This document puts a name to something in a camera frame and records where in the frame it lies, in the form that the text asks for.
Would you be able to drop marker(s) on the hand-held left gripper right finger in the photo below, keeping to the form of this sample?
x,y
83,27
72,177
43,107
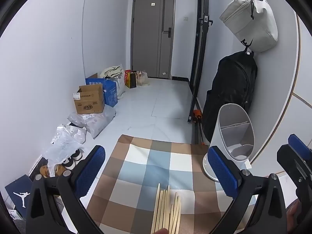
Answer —
x,y
223,173

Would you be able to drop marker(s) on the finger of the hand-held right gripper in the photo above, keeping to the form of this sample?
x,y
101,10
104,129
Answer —
x,y
299,145
295,168

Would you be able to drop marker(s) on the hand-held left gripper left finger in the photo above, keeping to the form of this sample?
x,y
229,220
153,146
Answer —
x,y
90,170

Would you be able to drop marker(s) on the white utensil holder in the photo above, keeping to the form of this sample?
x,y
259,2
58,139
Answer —
x,y
219,131

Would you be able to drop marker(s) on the pile of wooden chopsticks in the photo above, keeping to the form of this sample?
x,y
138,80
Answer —
x,y
165,209

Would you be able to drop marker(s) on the person's right hand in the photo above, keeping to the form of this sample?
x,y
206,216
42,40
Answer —
x,y
293,213

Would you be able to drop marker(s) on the white sneaker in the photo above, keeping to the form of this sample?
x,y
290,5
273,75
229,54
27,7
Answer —
x,y
78,155
69,164

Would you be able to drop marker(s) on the brown shoe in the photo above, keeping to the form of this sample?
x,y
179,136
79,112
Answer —
x,y
58,170

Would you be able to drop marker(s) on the clear plastic bag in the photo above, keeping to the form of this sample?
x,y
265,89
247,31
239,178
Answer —
x,y
63,143

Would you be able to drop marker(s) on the grey plastic mailer bag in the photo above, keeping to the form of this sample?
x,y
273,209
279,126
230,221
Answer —
x,y
97,123

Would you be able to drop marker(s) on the checkered floor mat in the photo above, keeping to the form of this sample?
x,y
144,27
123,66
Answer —
x,y
151,165

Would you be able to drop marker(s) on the orange black tool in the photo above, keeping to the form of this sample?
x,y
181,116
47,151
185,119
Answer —
x,y
196,114

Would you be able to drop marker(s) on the brown cardboard box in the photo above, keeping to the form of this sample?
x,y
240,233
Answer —
x,y
90,102

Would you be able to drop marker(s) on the navy shoe box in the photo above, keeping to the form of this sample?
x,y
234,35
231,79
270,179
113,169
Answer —
x,y
20,192

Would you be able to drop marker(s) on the blue cardboard box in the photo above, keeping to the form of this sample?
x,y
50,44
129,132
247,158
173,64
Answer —
x,y
111,95

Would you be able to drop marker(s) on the black backpack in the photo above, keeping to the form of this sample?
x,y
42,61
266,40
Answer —
x,y
231,90

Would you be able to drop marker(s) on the white power strip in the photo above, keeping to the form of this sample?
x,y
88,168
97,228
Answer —
x,y
15,214

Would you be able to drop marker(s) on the white woven sack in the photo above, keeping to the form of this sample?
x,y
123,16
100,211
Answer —
x,y
119,86

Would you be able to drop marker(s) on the beige cloth pile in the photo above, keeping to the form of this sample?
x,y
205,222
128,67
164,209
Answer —
x,y
112,71

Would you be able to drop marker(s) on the beige plastic bag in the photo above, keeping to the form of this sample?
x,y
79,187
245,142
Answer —
x,y
143,78

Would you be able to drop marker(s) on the black framed door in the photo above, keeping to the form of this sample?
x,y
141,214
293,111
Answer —
x,y
201,53

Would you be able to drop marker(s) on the white hanging bag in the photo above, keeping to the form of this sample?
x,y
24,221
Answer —
x,y
251,22

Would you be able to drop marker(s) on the grey door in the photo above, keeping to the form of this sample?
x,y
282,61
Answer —
x,y
148,41

